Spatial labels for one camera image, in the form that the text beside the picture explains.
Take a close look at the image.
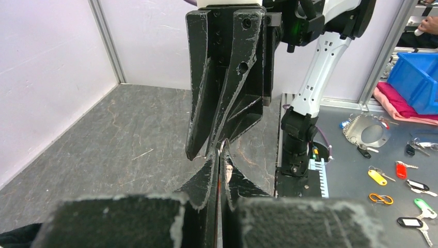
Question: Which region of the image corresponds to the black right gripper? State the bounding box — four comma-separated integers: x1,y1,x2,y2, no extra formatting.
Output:
185,5,283,161

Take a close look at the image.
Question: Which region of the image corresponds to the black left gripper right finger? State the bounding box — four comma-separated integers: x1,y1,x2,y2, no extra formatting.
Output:
227,152,389,247

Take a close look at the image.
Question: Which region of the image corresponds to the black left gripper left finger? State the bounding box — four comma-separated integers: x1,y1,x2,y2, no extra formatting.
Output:
33,150,219,247

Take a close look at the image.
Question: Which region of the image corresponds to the silver keyring with red tool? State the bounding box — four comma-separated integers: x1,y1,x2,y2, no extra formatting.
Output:
217,138,234,247

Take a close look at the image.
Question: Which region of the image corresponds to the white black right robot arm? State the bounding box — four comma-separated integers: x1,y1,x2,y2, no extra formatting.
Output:
185,1,376,177

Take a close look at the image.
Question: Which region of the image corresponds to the small keys cluster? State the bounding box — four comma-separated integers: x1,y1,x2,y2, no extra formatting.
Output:
408,138,437,156

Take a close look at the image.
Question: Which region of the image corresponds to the person hand background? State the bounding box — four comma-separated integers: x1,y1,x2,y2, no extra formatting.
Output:
414,17,437,36

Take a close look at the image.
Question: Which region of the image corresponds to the orange carabiner clip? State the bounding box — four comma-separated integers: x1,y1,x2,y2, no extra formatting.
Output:
368,193,394,205

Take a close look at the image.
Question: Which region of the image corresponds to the yellow key tag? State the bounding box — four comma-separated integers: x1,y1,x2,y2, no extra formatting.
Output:
367,166,396,186

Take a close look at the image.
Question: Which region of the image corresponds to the black key fob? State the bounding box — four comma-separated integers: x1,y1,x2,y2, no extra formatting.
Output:
357,144,379,159

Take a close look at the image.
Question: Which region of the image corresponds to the silver metal plate tool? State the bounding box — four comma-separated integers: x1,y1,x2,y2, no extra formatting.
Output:
341,113,392,148

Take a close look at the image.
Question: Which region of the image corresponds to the black tag key lower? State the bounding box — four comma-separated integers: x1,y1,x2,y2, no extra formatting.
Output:
396,217,433,247

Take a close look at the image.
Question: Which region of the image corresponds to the black tag key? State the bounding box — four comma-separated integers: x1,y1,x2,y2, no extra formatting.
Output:
396,217,433,247
406,179,437,197

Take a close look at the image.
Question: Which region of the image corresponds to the red key tag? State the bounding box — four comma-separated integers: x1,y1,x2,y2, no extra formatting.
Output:
395,161,418,180

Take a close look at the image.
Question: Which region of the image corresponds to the black tag key upper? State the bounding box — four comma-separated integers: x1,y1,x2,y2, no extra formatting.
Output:
406,179,437,197

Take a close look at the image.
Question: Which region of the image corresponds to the green tag key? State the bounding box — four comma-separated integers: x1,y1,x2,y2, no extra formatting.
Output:
414,198,437,220

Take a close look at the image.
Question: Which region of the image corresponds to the pink cloth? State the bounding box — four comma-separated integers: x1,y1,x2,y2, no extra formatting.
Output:
373,82,437,126

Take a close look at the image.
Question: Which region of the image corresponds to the black white checkered pillow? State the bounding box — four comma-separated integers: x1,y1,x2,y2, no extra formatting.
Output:
1,223,42,248

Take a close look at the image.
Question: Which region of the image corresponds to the blue plastic bin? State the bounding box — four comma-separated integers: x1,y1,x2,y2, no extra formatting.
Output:
387,52,437,115

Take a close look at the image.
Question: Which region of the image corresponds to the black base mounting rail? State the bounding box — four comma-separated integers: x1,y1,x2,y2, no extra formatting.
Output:
274,158,329,198

